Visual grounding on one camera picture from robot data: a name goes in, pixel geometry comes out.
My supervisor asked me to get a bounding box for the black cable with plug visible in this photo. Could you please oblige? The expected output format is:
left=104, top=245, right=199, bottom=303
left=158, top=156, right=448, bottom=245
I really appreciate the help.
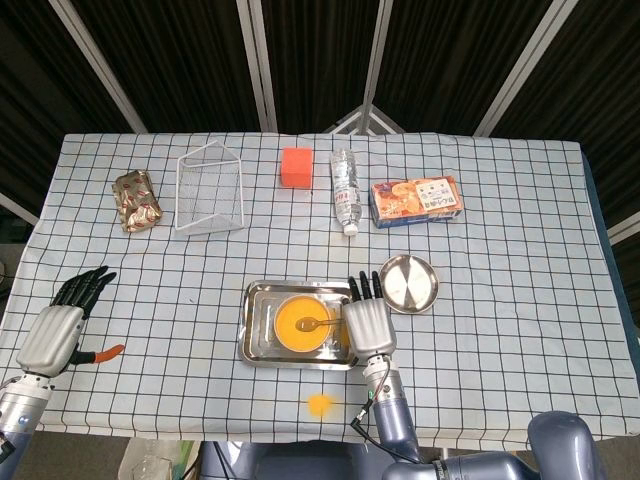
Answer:
left=349, top=369, right=431, bottom=466

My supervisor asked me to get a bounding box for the blue-grey robot torso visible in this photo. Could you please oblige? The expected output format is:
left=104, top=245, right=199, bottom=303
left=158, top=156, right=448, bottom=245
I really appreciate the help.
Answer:
left=199, top=439, right=426, bottom=480

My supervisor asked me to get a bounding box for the orange foam cube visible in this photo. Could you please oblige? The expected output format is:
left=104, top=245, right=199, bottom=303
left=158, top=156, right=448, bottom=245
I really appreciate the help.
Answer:
left=278, top=146, right=316, bottom=190

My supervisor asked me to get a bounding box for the white round bowl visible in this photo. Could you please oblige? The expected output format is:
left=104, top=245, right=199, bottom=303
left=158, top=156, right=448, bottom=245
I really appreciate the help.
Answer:
left=273, top=294, right=333, bottom=353

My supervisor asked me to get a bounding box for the checked light blue tablecloth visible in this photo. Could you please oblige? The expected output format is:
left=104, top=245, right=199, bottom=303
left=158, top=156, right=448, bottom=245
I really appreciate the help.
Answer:
left=0, top=130, right=640, bottom=444

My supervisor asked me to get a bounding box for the clear plastic water bottle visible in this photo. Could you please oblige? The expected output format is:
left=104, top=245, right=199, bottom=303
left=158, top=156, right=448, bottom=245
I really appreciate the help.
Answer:
left=329, top=147, right=364, bottom=236

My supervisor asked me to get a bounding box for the round stainless steel plate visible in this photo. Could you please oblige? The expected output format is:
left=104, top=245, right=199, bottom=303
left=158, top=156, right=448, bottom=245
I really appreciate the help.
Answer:
left=378, top=253, right=442, bottom=316

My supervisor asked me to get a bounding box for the gold foil snack bag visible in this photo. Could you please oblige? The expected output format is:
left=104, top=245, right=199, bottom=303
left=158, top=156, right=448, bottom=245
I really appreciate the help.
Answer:
left=111, top=169, right=164, bottom=234

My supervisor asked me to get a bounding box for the white metal frame stand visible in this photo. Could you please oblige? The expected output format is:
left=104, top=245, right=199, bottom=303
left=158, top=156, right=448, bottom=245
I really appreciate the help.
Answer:
left=323, top=103, right=405, bottom=135

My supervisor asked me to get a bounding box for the clear plastic bag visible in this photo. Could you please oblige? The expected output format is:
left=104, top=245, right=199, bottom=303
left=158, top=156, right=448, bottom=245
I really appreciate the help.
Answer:
left=119, top=438, right=201, bottom=480

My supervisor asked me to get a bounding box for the metal spoon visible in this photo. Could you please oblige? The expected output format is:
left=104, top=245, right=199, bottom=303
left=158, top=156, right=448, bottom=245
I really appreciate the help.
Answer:
left=294, top=315, right=346, bottom=333

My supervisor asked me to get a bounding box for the orange-yellow liquid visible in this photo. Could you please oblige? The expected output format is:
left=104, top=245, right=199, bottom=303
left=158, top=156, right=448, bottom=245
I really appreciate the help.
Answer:
left=276, top=297, right=330, bottom=350

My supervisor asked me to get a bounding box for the yellow powder pile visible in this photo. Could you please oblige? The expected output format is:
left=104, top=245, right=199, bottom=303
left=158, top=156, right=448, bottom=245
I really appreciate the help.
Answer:
left=304, top=392, right=341, bottom=419

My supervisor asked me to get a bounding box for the orange and blue cardboard box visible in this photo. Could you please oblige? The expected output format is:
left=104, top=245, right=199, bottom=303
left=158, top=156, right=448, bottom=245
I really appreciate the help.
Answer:
left=369, top=174, right=464, bottom=230

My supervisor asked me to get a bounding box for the white wire mesh basket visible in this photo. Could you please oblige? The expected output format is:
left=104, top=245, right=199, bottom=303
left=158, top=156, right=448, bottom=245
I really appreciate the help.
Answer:
left=174, top=139, right=246, bottom=237

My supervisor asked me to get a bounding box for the black folding partition screen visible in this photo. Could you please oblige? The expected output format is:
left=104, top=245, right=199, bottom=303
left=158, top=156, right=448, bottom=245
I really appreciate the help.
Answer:
left=0, top=0, right=640, bottom=246

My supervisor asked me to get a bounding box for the rectangular stainless steel tray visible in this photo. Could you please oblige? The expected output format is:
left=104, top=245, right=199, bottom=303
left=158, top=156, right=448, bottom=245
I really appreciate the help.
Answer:
left=238, top=280, right=359, bottom=371

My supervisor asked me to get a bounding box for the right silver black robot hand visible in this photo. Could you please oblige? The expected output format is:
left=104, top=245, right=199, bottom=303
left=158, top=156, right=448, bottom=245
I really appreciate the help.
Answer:
left=341, top=270, right=398, bottom=357

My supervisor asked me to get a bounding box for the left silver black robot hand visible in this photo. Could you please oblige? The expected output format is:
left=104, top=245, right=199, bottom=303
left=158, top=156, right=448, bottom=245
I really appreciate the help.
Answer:
left=16, top=266, right=125, bottom=379

